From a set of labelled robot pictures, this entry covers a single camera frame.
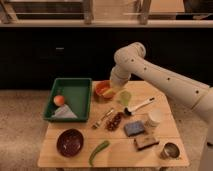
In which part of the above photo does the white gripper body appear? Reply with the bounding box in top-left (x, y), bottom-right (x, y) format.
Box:
top-left (110, 66), bottom-right (131, 89)

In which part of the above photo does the yellow banana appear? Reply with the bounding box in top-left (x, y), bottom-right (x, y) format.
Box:
top-left (100, 88), bottom-right (115, 99)

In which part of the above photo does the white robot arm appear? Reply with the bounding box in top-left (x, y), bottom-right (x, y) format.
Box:
top-left (110, 42), bottom-right (213, 146)

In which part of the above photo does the red orange bowl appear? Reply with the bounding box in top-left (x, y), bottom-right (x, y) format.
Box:
top-left (94, 80), bottom-right (111, 99)

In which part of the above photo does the dark maroon bowl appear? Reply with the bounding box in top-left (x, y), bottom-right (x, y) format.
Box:
top-left (56, 129), bottom-right (84, 157)

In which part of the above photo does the metal fork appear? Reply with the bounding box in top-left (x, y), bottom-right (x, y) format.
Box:
top-left (92, 108), bottom-right (114, 129)

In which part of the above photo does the green plastic bin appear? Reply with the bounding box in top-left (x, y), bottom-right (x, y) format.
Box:
top-left (43, 78), bottom-right (92, 122)

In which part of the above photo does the bunch of dark grapes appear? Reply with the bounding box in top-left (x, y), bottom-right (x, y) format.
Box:
top-left (106, 112), bottom-right (123, 131)

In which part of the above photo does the wooden table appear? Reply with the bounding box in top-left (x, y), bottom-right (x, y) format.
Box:
top-left (38, 81), bottom-right (189, 168)

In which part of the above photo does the blue sponge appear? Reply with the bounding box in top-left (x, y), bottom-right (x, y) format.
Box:
top-left (124, 121), bottom-right (145, 137)

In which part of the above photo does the white paper cup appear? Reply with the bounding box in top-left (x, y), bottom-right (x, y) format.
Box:
top-left (146, 109), bottom-right (163, 127)

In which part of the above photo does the red apple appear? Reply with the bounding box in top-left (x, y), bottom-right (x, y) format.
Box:
top-left (53, 95), bottom-right (65, 107)

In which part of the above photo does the grey folded cloth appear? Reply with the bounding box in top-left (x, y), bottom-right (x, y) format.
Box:
top-left (53, 104), bottom-right (77, 118)

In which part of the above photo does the green chili pepper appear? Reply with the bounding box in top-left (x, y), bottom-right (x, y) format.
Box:
top-left (88, 140), bottom-right (110, 167)

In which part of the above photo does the metal cup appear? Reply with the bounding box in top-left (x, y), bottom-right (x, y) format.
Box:
top-left (160, 142), bottom-right (180, 159)

